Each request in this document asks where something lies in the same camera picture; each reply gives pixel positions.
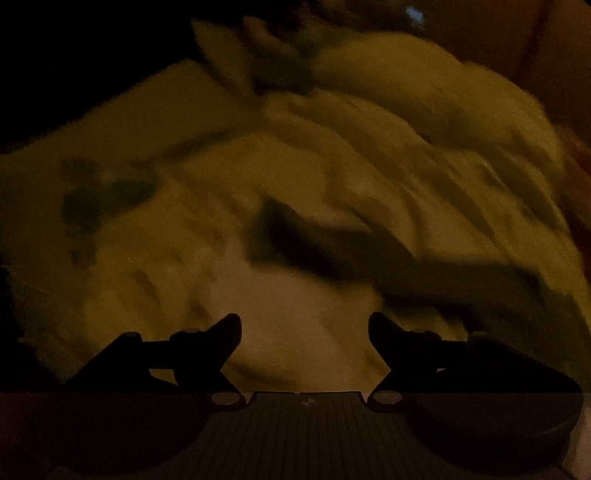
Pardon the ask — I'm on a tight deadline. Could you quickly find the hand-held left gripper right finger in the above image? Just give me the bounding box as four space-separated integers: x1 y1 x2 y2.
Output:
367 311 490 412

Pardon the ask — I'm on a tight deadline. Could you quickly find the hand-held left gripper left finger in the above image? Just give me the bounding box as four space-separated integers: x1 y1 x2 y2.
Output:
67 313 253 411

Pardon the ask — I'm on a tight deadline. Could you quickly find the dark small garment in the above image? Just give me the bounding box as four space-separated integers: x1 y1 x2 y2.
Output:
249 196 550 315

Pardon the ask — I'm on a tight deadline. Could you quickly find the light crumpled blanket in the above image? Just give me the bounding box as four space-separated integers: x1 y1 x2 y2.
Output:
0 28 591 393

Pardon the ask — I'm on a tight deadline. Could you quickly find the light pillow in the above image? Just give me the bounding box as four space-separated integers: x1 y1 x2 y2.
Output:
0 59 264 185

